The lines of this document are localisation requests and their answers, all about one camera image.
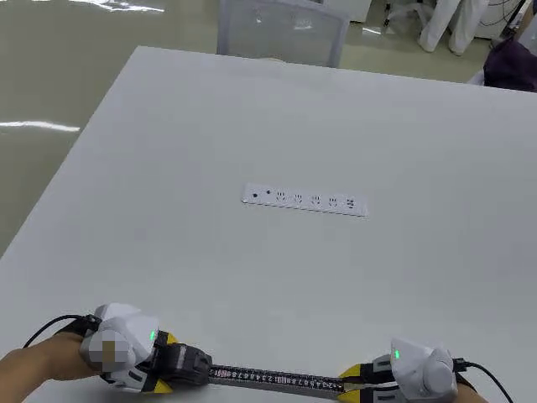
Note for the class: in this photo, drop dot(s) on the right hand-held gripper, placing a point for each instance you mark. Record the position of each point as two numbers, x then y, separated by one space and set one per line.
423 369

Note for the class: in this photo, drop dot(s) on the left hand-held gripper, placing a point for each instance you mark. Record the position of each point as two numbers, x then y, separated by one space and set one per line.
126 323

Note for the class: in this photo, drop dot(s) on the black tape measure with blade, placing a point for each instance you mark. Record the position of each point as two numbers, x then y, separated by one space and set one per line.
189 364

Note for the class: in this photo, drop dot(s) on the person's right forearm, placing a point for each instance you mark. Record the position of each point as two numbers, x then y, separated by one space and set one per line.
469 392

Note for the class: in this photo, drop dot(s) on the person's left forearm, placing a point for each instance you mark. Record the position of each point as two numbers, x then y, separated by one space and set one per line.
38 369

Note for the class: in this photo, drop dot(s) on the white power strip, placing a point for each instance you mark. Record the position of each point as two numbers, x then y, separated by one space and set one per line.
304 200

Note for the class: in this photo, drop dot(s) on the dark purple cloth bundle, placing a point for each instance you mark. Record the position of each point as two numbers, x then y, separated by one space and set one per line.
514 67

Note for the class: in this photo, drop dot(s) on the grey mesh office chair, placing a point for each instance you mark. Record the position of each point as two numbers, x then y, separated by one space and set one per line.
285 29

